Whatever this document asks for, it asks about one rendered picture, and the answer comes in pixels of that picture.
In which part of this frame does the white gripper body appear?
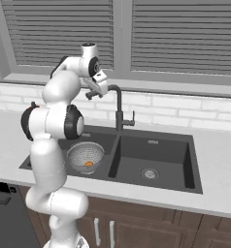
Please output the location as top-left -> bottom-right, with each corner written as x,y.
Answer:
82,77 -> 110,98

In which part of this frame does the dark grey sink faucet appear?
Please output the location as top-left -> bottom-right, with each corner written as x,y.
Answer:
107,83 -> 136,133

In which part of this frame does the white metal colander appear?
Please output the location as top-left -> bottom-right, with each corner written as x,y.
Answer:
66,140 -> 106,175

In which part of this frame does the dark grey double sink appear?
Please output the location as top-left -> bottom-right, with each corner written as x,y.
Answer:
18,124 -> 204,196

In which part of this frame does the round metal sink drain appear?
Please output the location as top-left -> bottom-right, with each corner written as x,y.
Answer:
141,168 -> 160,180

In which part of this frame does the grey window blind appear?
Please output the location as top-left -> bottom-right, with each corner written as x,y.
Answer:
0,0 -> 115,71
130,0 -> 231,78

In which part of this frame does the brown cupboard door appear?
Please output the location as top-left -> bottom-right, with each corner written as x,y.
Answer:
104,215 -> 201,248
76,211 -> 107,248
193,214 -> 231,248

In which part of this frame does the black dishwasher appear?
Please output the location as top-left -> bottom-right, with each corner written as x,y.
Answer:
0,180 -> 42,248

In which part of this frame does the grey window frame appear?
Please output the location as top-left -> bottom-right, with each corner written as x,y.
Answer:
0,0 -> 231,99

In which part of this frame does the silver cupboard door handle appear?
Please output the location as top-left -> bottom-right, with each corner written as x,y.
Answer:
93,217 -> 101,247
109,220 -> 116,248

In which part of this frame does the dark dishwasher handle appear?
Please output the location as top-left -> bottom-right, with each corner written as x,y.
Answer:
0,195 -> 13,206

